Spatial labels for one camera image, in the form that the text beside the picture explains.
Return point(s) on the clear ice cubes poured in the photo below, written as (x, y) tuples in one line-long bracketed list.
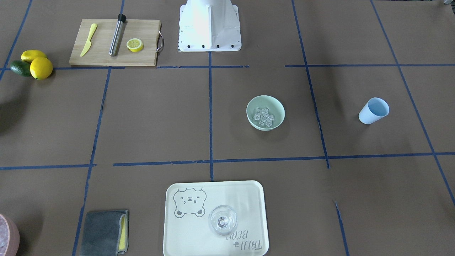
[(263, 117)]

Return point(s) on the clear wine glass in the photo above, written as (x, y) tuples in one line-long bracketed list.
[(223, 220)]

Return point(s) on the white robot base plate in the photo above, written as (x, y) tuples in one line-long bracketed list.
[(209, 26)]

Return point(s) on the wooden cutting board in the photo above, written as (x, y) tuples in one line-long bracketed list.
[(145, 30)]

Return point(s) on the lemon half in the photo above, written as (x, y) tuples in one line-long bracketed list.
[(135, 45)]

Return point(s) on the green bowl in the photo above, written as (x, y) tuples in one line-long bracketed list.
[(276, 108)]

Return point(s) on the cream bear tray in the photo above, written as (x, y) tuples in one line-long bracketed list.
[(186, 226)]

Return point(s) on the clear ice cubes in pink bowl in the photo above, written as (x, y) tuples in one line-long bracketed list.
[(4, 234)]

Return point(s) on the pink bowl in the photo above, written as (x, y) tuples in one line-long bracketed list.
[(14, 238)]

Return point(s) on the grey folded cloth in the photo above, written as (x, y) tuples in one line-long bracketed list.
[(105, 233)]

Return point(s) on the light blue plastic cup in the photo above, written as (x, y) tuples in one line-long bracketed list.
[(374, 110)]

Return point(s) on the small yellow lemon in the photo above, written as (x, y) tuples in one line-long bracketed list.
[(29, 55)]

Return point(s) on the yellow plastic knife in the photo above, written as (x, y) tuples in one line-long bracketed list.
[(88, 42)]

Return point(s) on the steel knife handle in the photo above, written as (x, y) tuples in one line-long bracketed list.
[(116, 40)]

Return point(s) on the large yellow lemon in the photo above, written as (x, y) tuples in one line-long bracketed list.
[(41, 68)]

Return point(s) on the green lime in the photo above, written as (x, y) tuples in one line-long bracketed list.
[(21, 68)]

